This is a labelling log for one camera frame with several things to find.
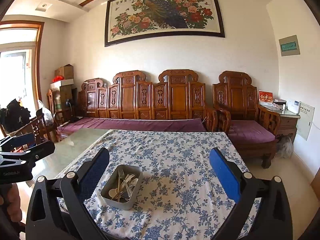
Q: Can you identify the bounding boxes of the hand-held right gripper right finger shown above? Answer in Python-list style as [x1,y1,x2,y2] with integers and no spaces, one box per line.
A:
[209,147,293,240]

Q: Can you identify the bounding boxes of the red desk calendar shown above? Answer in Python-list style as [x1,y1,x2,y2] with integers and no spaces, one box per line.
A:
[258,90,273,105]

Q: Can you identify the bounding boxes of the carved wooden sofa bench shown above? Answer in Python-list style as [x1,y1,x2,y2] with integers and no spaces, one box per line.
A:
[78,69,218,132]

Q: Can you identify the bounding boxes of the wooden chair by wall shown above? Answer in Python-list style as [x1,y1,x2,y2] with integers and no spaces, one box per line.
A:
[47,89,64,127]

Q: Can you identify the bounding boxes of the wooden window frame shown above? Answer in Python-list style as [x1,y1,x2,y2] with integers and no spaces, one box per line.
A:
[0,20,45,110]

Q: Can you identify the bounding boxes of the white device box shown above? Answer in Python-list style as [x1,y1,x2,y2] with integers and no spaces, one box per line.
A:
[286,99,300,114]

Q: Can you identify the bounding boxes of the square purple seat cushion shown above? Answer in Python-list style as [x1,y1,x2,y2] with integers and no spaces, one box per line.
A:
[227,119,277,143]

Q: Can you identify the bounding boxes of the black desk lamp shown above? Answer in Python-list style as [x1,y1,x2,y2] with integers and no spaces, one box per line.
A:
[64,99,83,123]

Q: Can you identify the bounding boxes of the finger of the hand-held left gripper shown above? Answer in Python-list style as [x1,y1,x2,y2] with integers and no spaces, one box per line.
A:
[0,133,35,153]
[0,140,56,167]

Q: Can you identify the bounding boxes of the blue floral tablecloth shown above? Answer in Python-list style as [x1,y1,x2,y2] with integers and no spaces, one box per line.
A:
[54,129,262,240]

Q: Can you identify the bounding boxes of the grey metal tray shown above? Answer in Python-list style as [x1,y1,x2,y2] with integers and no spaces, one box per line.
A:
[100,164,143,210]

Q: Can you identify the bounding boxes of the carved wooden armchair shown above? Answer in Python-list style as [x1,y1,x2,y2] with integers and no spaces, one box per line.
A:
[212,70,282,169]

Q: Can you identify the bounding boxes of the square ceiling light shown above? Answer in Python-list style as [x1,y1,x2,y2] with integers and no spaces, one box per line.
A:
[35,2,53,12]

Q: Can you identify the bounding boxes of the flat white box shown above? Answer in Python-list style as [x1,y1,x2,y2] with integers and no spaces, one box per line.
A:
[50,79,74,89]

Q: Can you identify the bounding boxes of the white electrical panel door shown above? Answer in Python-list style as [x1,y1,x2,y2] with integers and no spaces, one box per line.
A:
[296,101,315,141]

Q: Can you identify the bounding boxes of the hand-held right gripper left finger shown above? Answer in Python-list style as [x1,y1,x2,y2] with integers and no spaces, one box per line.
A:
[26,147,110,240]

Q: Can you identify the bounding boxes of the crumpled plastic bag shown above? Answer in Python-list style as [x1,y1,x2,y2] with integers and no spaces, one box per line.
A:
[276,135,293,159]

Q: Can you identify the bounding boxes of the wooden side table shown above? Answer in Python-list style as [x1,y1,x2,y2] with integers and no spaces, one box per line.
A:
[260,104,300,144]

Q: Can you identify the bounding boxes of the brown wooden chopstick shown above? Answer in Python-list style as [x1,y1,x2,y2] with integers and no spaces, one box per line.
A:
[111,180,125,202]

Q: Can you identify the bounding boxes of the grey wall box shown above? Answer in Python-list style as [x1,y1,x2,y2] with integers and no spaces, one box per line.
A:
[279,35,300,57]

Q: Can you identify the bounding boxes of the stacked brown cartons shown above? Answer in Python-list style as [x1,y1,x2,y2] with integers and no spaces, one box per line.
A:
[52,85,79,115]

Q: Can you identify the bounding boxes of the framed peacock painting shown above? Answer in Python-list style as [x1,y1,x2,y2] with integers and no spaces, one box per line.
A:
[104,0,225,47]

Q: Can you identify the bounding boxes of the carved wooden dining chair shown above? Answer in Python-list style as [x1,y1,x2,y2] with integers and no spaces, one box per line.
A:
[15,109,58,143]

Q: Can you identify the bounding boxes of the clear plastic bag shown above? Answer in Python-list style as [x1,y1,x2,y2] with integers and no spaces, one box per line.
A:
[37,100,54,125]

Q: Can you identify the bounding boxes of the long purple seat cushion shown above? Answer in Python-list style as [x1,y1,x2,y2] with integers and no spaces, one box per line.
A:
[57,117,207,137]

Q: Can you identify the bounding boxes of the person's left forearm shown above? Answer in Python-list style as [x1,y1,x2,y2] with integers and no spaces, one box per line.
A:
[0,183,22,239]

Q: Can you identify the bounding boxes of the black clothes pile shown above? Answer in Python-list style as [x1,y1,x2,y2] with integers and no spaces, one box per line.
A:
[0,99,32,133]

